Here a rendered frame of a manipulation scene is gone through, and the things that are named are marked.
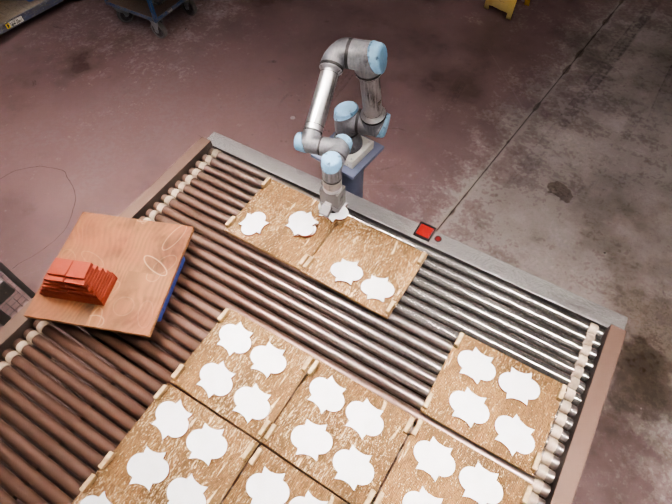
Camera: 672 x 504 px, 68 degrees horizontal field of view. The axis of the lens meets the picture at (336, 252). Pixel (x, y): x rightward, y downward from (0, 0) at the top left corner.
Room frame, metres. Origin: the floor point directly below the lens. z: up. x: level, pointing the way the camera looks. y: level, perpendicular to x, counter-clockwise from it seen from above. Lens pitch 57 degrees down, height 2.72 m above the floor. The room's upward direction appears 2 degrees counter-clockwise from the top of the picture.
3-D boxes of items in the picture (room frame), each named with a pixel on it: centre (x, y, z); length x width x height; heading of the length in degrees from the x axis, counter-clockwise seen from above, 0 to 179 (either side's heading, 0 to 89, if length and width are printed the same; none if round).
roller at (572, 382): (1.09, -0.07, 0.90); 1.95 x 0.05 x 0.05; 57
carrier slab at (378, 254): (1.11, -0.12, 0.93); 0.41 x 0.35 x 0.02; 56
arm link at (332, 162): (1.30, 0.00, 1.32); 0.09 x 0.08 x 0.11; 159
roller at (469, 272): (1.30, -0.20, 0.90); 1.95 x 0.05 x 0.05; 57
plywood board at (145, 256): (1.07, 0.89, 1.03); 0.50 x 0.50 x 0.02; 78
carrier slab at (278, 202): (1.35, 0.22, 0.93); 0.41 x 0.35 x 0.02; 57
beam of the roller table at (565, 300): (1.36, -0.24, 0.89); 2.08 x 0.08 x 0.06; 57
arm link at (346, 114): (1.84, -0.08, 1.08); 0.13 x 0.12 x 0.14; 69
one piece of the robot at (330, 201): (1.28, 0.02, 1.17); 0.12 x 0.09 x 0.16; 148
